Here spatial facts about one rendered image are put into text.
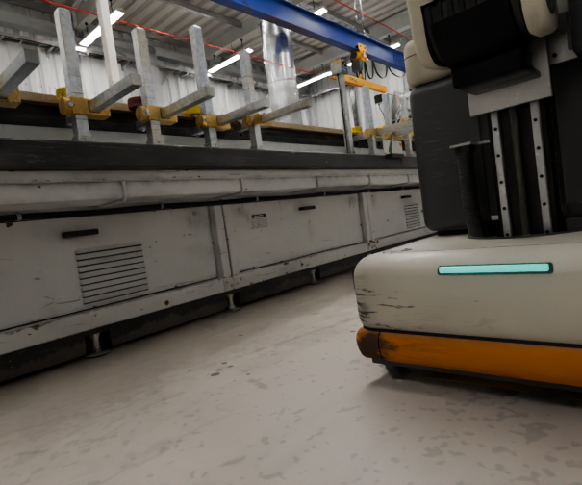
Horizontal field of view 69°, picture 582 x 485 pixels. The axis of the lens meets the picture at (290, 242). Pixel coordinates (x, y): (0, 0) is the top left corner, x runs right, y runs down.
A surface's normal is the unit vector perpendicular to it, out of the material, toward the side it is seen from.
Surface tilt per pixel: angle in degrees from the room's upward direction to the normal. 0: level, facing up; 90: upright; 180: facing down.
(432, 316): 90
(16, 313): 90
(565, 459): 0
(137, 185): 90
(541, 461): 0
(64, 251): 90
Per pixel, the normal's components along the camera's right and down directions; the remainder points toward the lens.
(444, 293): -0.66, 0.14
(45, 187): 0.74, -0.07
